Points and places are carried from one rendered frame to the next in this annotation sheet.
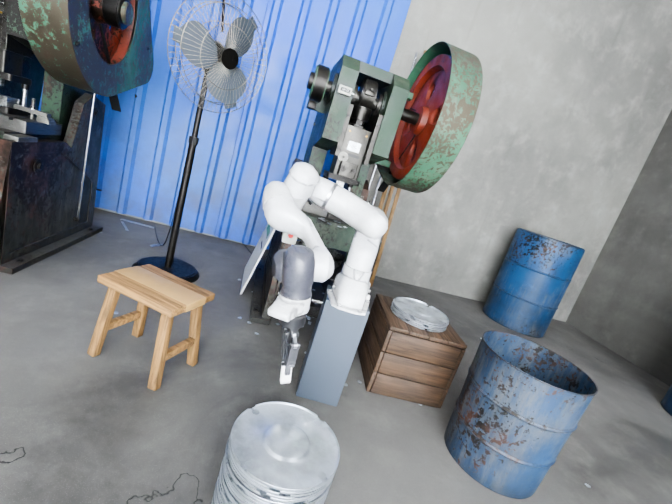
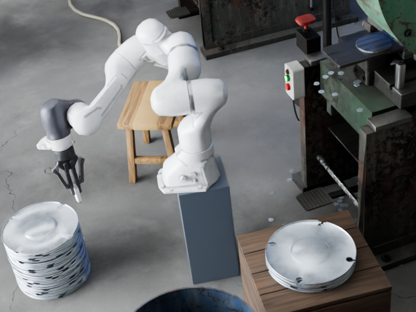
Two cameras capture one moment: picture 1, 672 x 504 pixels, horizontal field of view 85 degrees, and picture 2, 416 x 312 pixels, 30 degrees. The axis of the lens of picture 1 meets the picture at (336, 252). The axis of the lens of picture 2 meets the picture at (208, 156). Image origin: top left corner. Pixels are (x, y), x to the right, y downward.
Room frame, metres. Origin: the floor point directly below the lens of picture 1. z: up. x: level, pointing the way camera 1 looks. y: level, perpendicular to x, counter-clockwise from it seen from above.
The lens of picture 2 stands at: (1.43, -2.26, 2.18)
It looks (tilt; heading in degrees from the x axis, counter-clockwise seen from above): 37 degrees down; 89
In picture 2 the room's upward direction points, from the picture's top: 7 degrees counter-clockwise
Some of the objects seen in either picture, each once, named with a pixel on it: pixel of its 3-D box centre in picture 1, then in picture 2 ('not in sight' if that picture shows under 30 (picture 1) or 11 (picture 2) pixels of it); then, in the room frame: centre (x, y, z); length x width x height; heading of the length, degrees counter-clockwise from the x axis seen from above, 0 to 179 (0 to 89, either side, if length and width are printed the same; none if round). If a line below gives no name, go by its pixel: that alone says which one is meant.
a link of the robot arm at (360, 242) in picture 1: (367, 236); (202, 112); (1.48, -0.10, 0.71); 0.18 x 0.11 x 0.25; 0
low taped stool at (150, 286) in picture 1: (151, 322); (156, 132); (1.28, 0.60, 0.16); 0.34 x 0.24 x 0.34; 76
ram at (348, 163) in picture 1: (350, 151); not in sight; (2.19, 0.09, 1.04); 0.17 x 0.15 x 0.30; 14
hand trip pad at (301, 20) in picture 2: not in sight; (306, 26); (1.92, 0.37, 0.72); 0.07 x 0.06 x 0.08; 14
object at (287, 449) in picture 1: (286, 440); (39, 227); (0.81, -0.03, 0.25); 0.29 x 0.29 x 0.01
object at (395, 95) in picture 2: (331, 210); (403, 60); (2.23, 0.10, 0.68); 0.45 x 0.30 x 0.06; 104
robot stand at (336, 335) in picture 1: (332, 344); (206, 221); (1.44, -0.10, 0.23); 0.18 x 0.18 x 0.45; 4
